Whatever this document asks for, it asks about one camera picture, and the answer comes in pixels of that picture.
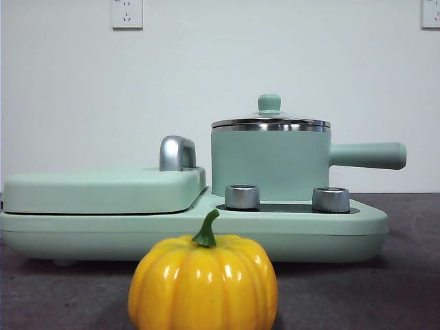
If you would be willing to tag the glass lid with green knob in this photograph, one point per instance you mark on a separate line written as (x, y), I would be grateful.
(269, 103)

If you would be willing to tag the yellow toy pumpkin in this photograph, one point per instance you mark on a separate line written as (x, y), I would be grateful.
(203, 285)

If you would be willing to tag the silver control knob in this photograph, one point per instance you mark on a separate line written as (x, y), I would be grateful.
(330, 199)
(241, 197)

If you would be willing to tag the black control panel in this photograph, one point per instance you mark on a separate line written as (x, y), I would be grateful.
(285, 208)

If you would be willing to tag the mint green breakfast machine base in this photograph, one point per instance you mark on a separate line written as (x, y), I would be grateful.
(240, 240)

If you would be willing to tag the mint green griddle cover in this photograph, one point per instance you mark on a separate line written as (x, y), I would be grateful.
(103, 192)

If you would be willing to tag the white wall socket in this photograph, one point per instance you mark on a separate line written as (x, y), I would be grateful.
(127, 15)
(431, 13)

